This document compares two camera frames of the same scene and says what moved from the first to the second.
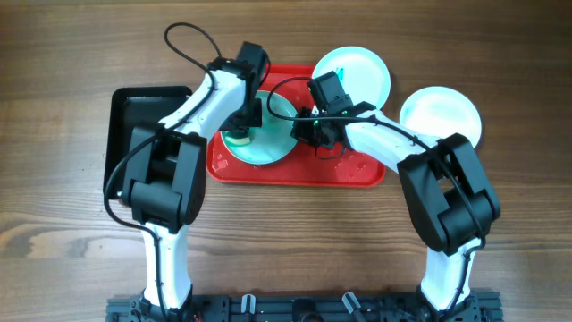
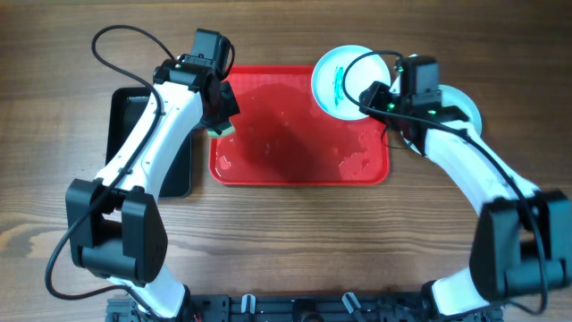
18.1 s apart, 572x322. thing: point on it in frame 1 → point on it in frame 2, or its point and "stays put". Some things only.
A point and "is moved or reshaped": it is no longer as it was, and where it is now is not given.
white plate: (274, 139) → (450, 96)
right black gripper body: (310, 131) → (380, 97)
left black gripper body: (248, 116) → (216, 110)
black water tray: (130, 108) stays put
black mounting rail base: (481, 307) stays put
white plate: (364, 76) stays put
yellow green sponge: (238, 140) is moved or reshaped
